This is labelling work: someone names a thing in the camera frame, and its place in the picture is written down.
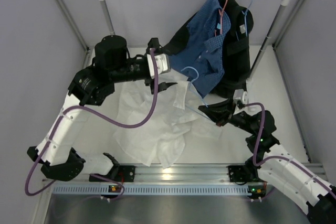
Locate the black shirt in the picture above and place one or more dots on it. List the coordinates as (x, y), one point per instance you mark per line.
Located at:
(236, 58)

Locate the light blue hanger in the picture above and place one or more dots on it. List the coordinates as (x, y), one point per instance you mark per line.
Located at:
(194, 87)

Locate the blue checked shirt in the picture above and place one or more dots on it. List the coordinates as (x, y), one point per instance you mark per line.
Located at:
(196, 45)

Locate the aluminium frame post left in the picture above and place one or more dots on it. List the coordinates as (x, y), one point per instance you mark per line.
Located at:
(72, 24)

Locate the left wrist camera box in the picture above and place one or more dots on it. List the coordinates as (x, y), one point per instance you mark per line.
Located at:
(162, 64)

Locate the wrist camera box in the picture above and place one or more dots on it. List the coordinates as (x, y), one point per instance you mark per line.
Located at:
(240, 98)
(162, 64)

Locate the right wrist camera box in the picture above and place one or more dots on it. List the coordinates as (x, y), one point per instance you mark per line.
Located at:
(240, 98)

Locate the white shirt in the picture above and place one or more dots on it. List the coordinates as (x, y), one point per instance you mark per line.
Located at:
(175, 116)

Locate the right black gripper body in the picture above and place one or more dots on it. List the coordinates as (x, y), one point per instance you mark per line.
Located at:
(222, 118)

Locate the pink wire hanger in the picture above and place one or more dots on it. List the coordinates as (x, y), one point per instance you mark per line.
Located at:
(219, 27)

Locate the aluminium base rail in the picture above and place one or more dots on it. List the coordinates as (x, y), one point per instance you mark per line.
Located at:
(155, 174)

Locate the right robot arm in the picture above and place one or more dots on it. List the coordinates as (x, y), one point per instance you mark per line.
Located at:
(272, 163)

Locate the perforated cable duct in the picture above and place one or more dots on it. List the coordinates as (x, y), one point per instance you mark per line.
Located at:
(155, 190)

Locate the aluminium frame post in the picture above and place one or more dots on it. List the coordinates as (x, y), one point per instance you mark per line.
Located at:
(287, 24)
(72, 24)

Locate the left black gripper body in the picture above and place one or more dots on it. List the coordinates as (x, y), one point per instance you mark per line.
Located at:
(149, 81)

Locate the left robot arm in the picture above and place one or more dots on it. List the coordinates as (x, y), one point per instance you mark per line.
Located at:
(90, 87)

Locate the blue hanger under black shirt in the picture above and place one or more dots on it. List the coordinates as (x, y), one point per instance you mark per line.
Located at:
(243, 22)

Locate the aluminium frame post right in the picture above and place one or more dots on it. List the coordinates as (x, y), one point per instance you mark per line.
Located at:
(287, 24)

